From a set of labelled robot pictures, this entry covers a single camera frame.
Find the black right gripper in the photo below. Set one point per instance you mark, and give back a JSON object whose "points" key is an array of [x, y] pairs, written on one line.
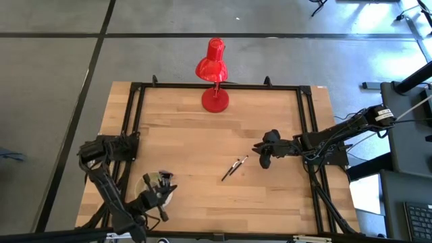
{"points": [[285, 148]]}

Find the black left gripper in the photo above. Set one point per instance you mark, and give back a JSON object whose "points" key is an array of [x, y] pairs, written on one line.
{"points": [[146, 200]]}

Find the black makeup brush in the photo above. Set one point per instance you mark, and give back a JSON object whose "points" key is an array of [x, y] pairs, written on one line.
{"points": [[230, 170], [239, 165], [162, 183]]}

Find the black brush fluffy head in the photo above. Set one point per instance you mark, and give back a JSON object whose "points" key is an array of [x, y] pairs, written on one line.
{"points": [[165, 175]]}

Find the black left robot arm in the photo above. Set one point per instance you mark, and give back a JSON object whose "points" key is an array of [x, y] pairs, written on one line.
{"points": [[108, 192]]}

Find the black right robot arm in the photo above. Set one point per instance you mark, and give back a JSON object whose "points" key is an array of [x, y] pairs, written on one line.
{"points": [[337, 135]]}

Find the red desk lamp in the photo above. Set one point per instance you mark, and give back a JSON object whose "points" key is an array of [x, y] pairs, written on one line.
{"points": [[212, 71]]}

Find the black desk foot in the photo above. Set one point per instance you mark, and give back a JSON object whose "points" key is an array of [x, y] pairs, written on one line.
{"points": [[368, 167]]}

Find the black extrusion crossbeam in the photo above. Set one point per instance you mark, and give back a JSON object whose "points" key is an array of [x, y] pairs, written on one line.
{"points": [[50, 235]]}

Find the grey desk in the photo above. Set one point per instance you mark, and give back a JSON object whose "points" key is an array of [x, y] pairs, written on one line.
{"points": [[391, 209], [405, 145]]}

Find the black chair base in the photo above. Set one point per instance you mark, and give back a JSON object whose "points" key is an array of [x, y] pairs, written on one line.
{"points": [[317, 6]]}

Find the black diagonal beam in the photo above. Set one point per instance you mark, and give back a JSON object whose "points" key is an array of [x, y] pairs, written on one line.
{"points": [[413, 79]]}

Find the black keyboard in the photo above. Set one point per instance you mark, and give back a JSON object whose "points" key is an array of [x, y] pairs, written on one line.
{"points": [[418, 221]]}

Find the silver metal bracket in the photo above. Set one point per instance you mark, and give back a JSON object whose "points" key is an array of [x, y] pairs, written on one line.
{"points": [[312, 239], [125, 235]]}

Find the black aluminium table frame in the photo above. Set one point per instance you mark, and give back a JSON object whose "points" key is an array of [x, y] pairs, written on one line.
{"points": [[236, 86]]}

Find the grey floor bracket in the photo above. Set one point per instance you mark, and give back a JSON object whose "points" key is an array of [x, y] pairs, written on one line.
{"points": [[371, 85]]}

